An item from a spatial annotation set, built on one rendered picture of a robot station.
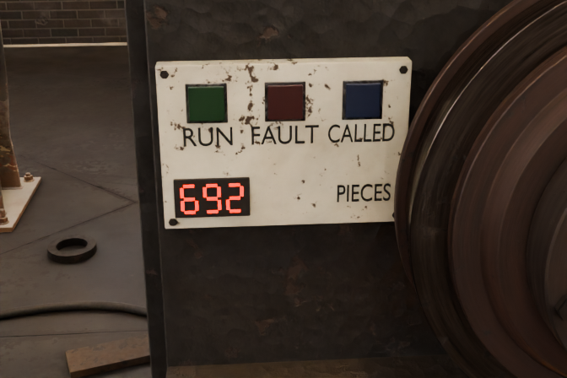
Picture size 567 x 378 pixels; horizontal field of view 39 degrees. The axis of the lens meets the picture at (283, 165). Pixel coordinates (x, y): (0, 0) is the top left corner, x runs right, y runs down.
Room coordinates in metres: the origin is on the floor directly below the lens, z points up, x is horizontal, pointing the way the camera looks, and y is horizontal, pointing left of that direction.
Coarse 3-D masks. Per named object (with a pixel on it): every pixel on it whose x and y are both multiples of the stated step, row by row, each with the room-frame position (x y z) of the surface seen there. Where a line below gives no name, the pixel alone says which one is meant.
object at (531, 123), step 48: (528, 96) 0.65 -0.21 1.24; (480, 144) 0.65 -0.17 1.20; (528, 144) 0.64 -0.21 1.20; (480, 192) 0.65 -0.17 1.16; (528, 192) 0.63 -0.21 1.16; (480, 240) 0.65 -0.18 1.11; (480, 288) 0.65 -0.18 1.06; (528, 288) 0.63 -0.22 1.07; (480, 336) 0.65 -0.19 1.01; (528, 336) 0.63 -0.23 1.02
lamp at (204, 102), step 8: (192, 88) 0.78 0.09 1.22; (200, 88) 0.78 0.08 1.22; (208, 88) 0.78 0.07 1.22; (216, 88) 0.78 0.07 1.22; (192, 96) 0.78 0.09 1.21; (200, 96) 0.78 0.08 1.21; (208, 96) 0.78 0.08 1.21; (216, 96) 0.78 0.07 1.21; (192, 104) 0.78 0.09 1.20; (200, 104) 0.78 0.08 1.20; (208, 104) 0.78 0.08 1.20; (216, 104) 0.78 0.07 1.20; (192, 112) 0.78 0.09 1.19; (200, 112) 0.78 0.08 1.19; (208, 112) 0.78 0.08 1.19; (216, 112) 0.78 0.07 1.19; (192, 120) 0.78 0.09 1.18; (200, 120) 0.78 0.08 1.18; (208, 120) 0.78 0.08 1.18; (216, 120) 0.78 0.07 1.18
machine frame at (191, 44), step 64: (128, 0) 0.88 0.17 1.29; (192, 0) 0.80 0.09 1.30; (256, 0) 0.81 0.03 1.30; (320, 0) 0.81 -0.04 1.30; (384, 0) 0.81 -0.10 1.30; (448, 0) 0.82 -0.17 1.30; (512, 0) 0.82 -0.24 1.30; (192, 256) 0.80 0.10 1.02; (256, 256) 0.81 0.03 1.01; (320, 256) 0.81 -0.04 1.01; (384, 256) 0.82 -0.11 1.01; (192, 320) 0.80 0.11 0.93; (256, 320) 0.81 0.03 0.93; (320, 320) 0.81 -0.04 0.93; (384, 320) 0.82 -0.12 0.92
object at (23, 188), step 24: (0, 24) 3.43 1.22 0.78; (0, 48) 3.41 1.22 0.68; (0, 72) 3.41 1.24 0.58; (0, 96) 3.41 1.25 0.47; (0, 120) 3.40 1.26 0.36; (0, 144) 3.40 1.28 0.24; (0, 168) 3.41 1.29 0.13; (0, 192) 3.11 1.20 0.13; (24, 192) 3.36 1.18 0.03; (0, 216) 3.03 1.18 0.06
